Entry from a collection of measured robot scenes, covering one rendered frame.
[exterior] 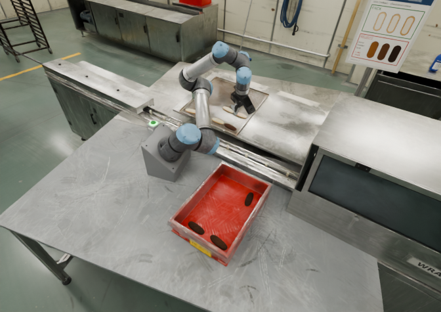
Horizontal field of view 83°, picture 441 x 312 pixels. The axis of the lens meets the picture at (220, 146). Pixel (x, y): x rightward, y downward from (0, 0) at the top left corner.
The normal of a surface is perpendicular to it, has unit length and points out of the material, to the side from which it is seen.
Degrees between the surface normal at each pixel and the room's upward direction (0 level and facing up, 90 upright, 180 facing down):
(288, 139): 10
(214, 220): 0
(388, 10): 90
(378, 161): 0
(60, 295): 0
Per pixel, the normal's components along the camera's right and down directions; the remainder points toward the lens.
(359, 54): -0.47, 0.58
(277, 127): -0.06, -0.64
